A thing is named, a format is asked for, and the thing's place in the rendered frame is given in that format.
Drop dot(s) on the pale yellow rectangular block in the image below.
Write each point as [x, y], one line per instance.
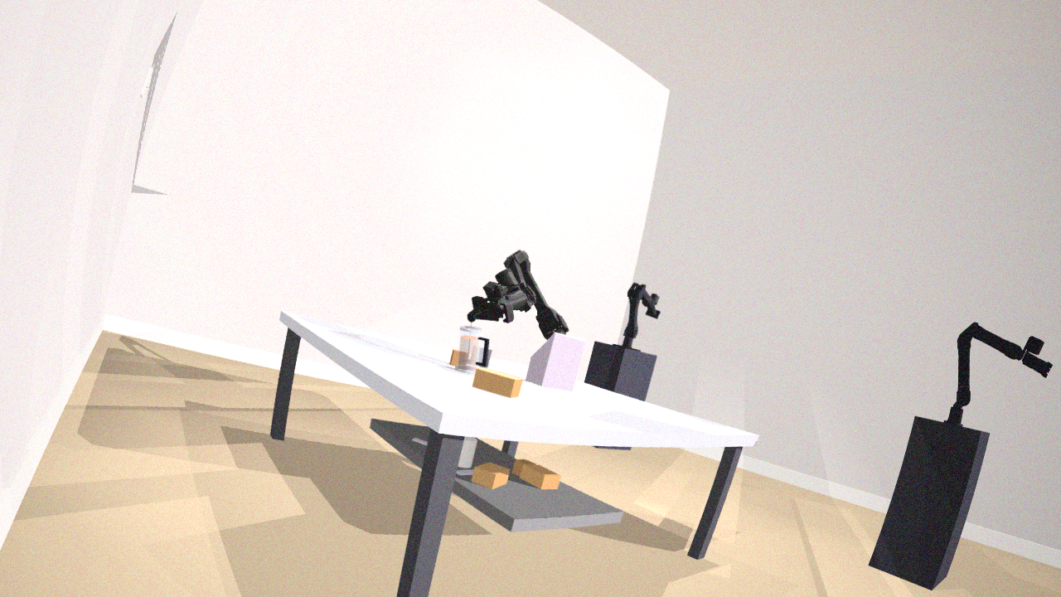
[539, 476]
[490, 475]
[496, 382]

